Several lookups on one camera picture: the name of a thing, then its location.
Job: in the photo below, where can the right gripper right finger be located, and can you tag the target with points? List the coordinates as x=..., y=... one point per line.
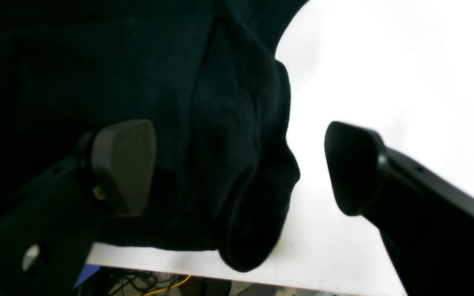
x=426, y=224

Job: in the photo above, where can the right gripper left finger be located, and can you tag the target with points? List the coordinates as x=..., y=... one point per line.
x=46, y=236

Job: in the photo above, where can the black t-shirt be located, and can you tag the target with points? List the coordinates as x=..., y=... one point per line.
x=202, y=71

